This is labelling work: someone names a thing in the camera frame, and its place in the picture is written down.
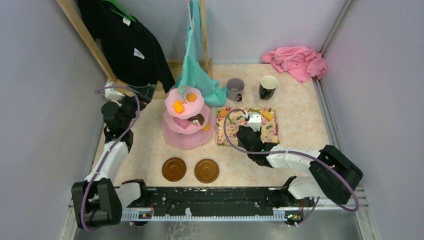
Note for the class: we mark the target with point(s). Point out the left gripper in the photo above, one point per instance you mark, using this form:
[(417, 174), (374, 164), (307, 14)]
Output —
[(145, 94)]

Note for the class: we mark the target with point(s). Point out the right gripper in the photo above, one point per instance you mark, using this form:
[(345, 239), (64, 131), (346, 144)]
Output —
[(258, 133)]

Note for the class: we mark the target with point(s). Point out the floral serving tray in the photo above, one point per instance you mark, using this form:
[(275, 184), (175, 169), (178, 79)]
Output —
[(269, 129)]

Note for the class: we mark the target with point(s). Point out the orange round cookie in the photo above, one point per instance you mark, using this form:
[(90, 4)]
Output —
[(206, 128)]

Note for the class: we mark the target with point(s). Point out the orange macaron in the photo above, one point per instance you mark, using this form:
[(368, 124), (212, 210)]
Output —
[(191, 97), (223, 113)]

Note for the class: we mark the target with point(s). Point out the pink wafer biscuit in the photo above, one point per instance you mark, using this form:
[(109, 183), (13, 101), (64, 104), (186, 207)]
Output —
[(182, 123)]

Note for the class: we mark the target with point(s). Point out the chocolate cake slice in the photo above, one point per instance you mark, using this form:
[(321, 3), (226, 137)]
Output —
[(197, 119)]

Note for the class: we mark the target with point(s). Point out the brown wooden coaster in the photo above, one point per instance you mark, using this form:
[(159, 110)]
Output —
[(206, 171), (174, 169)]

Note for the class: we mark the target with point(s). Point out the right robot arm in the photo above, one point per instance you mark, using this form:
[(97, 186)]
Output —
[(332, 174)]

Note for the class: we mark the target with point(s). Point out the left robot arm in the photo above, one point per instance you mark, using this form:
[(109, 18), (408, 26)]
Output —
[(96, 201)]

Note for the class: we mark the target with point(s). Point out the orange biscuit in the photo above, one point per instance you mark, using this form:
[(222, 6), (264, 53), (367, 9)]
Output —
[(267, 115)]

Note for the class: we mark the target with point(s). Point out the orange croissant pastry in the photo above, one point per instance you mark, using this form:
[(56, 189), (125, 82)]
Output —
[(178, 107)]

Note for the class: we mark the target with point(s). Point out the black hanging shirt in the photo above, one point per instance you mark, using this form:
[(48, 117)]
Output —
[(132, 51)]

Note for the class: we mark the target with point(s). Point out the pink three-tier cake stand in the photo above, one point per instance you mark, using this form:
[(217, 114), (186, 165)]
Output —
[(193, 136)]

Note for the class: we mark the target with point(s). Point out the grey mug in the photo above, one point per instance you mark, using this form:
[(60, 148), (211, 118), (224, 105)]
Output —
[(235, 87)]

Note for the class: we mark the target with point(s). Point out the teal hanging shirt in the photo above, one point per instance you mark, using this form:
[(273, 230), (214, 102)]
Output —
[(193, 75)]

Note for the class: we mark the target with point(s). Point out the black mug white inside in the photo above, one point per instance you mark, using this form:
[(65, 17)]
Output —
[(267, 87)]

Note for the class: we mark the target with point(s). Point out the green clothes hanger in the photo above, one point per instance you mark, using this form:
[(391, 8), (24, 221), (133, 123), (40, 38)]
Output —
[(120, 11)]

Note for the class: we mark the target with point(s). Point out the pink crumpled cloth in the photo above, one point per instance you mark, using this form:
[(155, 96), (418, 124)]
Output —
[(301, 62)]

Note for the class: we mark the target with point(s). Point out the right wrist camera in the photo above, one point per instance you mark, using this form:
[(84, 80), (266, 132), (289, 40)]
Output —
[(254, 121)]

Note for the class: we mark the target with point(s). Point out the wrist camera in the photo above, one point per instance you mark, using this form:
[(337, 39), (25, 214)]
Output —
[(111, 93), (254, 121)]

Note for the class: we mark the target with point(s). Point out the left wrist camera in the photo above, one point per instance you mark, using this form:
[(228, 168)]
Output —
[(111, 93)]

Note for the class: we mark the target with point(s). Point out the wooden clothes rack frame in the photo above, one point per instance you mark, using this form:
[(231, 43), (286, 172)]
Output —
[(71, 10)]

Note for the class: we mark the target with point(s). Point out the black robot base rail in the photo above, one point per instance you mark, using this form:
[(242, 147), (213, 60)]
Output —
[(217, 201)]

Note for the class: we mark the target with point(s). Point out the aluminium frame rail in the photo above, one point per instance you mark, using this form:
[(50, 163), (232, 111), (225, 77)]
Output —
[(329, 109)]

